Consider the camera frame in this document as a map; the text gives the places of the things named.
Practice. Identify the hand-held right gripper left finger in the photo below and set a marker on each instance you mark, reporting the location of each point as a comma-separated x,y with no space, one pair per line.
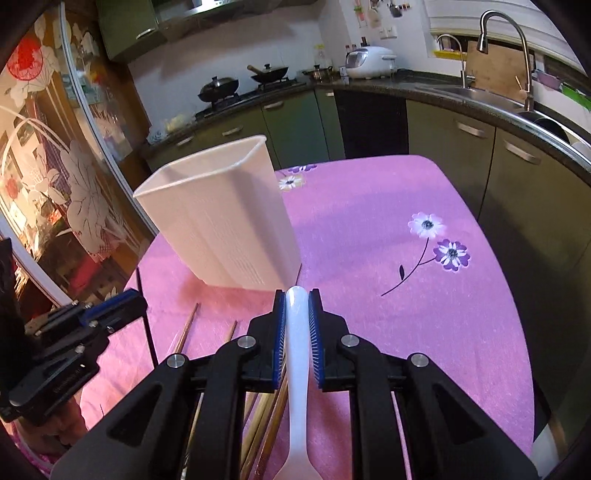
280,332

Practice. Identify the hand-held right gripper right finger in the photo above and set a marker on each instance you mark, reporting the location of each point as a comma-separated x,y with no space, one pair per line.
314,332

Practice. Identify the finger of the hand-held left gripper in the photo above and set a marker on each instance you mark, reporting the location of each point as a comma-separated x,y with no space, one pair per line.
115,307

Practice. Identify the white plastic spoon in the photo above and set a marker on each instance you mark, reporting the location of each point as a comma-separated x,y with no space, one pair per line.
296,323

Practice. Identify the white plastic utensil holder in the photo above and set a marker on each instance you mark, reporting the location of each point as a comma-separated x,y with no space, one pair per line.
221,212

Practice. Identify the pink floral tablecloth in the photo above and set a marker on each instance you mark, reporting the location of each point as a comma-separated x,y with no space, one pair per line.
392,300

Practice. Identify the lotus print glass door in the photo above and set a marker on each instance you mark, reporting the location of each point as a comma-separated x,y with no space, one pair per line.
55,161

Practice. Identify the patterned white bowl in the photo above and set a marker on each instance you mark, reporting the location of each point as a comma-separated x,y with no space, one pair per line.
157,135

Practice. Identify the black built-in appliance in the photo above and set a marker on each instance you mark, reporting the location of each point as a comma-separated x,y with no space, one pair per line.
371,122

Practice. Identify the gas stove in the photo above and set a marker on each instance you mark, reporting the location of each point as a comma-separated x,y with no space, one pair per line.
258,94

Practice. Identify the green base cabinets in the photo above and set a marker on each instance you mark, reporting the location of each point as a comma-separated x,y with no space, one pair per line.
461,143

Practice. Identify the black wok with lid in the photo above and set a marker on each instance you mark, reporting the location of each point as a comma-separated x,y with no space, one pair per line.
218,88

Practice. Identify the small steel pot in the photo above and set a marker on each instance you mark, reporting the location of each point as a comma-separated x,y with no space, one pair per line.
318,73

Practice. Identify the dark kitchen countertop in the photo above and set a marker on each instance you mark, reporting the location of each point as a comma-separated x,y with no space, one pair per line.
401,81

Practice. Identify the white rice cooker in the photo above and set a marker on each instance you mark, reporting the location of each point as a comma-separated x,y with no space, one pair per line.
371,62

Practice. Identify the cooking oil bottle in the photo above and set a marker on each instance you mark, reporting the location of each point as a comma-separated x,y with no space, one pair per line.
322,55

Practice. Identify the steel sink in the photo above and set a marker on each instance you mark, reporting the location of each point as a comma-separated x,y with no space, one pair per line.
471,94

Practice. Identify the small steel faucet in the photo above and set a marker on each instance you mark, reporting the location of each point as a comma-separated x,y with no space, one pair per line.
461,60

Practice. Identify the yellow sponge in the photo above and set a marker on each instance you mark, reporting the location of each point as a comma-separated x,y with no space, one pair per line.
450,54

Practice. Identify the black pot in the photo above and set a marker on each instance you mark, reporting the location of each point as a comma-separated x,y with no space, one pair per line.
549,129

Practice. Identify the steel range hood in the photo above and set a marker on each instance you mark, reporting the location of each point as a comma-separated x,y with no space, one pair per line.
198,7

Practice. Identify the wooden cutting board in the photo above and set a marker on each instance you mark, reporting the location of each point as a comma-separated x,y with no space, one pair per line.
496,69

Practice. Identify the purple plastic basin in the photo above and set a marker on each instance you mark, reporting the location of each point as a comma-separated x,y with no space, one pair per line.
548,79

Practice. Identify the tall steel faucet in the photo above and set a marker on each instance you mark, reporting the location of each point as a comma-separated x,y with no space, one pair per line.
526,55

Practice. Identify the green wall cabinet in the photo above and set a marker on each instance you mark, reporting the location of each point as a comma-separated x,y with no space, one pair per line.
127,27

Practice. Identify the white wall socket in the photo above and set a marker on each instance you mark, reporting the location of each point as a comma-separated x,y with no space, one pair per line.
388,32

